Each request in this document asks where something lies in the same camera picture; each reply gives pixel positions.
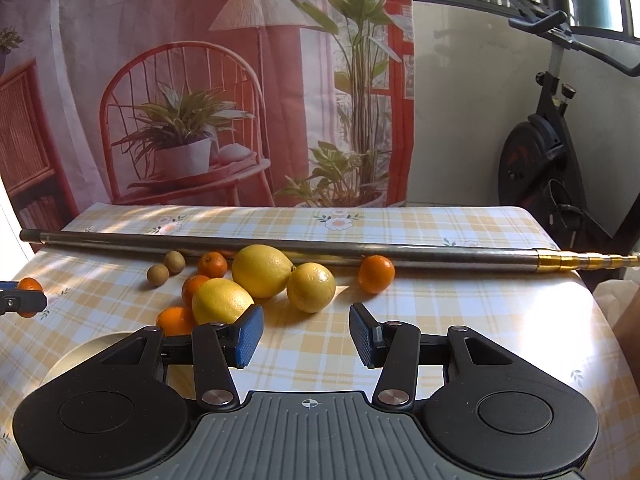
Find small orange mandarin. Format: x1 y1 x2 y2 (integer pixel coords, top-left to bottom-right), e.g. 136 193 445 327
181 274 212 308
197 251 229 280
358 255 396 295
156 306 197 337
16 277 45 319

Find black exercise bike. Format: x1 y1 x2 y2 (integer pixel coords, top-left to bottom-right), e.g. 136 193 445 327
497 0 640 281

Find yellow checked floral tablecloth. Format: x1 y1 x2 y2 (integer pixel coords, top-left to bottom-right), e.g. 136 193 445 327
0 202 635 466

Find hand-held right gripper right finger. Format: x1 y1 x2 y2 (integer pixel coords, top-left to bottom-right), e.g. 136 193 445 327
349 303 531 412

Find white round plate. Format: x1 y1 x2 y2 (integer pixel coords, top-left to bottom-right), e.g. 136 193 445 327
44 331 146 386

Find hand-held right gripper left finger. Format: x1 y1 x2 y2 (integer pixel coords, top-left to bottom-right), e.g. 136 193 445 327
90 304 265 411

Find printed backdrop cloth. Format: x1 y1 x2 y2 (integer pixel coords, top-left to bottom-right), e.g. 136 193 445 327
0 0 417 243

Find round yellow lemon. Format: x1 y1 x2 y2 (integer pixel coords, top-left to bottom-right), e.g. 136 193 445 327
286 262 337 314

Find large pointed yellow lemon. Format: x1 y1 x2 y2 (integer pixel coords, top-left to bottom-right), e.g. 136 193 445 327
231 244 296 300

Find long metal telescopic pole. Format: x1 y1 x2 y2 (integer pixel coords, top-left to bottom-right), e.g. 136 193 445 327
19 228 640 275

